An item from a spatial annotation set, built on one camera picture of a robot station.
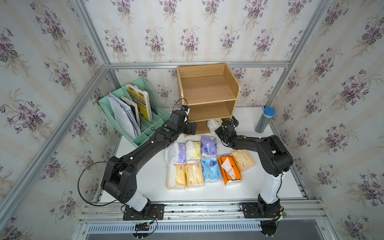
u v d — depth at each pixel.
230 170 0.79
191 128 0.75
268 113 0.91
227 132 0.78
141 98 0.94
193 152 0.88
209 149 0.91
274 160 0.51
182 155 0.87
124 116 0.82
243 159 0.86
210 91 0.86
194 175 0.80
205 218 0.73
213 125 1.01
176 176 0.80
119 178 0.42
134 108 0.93
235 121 1.10
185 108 0.73
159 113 1.14
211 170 0.84
